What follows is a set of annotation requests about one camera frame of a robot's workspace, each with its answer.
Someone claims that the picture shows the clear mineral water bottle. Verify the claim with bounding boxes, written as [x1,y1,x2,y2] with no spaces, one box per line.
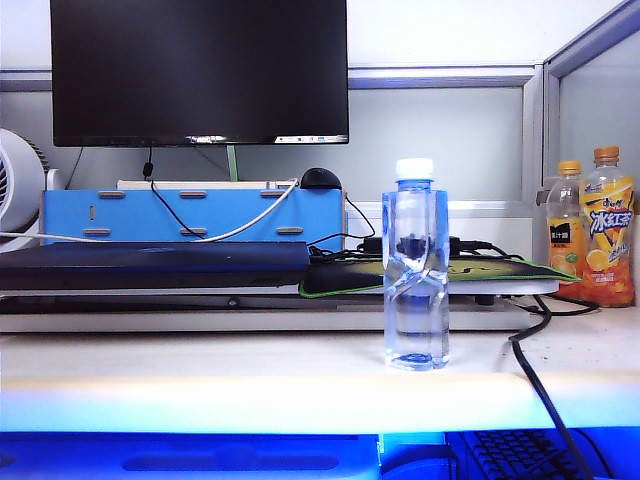
[382,158,450,372]

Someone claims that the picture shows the dark blue closed laptop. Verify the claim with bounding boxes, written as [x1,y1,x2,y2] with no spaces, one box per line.
[0,241,312,292]

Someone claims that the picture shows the small orange juice bottle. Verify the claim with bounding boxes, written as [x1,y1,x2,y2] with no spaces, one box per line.
[545,160,587,282]

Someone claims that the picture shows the large iced tea bottle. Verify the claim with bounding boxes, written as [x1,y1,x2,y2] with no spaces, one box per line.
[579,145,639,308]

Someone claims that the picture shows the black power adapter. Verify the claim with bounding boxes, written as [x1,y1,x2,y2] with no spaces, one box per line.
[363,236,494,254]

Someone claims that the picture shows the black computer mouse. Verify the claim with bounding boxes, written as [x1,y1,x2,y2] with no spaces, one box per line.
[299,167,344,191]

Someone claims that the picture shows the white desk riser platform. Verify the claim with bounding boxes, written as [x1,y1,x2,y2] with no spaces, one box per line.
[0,278,561,334]

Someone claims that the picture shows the black green-edged mouse pad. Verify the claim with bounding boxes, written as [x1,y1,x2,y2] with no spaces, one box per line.
[298,254,584,300]

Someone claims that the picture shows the blue wooden organizer box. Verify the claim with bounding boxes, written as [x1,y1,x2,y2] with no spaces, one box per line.
[41,177,349,251]

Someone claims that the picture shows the black computer monitor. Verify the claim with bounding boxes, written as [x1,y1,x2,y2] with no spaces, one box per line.
[49,0,350,148]

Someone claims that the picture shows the blue plastic panel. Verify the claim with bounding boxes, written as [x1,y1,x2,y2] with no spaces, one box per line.
[0,432,382,480]

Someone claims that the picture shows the black keyboard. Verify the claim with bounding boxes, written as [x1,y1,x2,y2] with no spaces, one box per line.
[459,429,604,480]

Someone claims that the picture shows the white round desk fan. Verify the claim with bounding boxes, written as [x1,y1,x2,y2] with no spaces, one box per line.
[0,127,46,251]

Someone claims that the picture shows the thin black mouse cable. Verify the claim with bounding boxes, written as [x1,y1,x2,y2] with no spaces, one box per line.
[307,192,377,262]

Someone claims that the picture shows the white cable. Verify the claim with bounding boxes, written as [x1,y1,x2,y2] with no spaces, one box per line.
[0,179,300,243]

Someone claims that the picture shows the thin black monitor cable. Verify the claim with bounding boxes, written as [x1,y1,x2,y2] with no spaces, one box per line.
[143,146,209,237]

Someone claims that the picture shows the grey back partition frame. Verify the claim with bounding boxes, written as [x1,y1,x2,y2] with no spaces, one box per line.
[0,63,546,206]

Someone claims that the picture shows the thick black cable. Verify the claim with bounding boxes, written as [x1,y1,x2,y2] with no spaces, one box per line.
[508,293,597,480]

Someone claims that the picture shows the grey side partition frame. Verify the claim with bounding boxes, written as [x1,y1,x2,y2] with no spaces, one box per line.
[542,0,640,201]

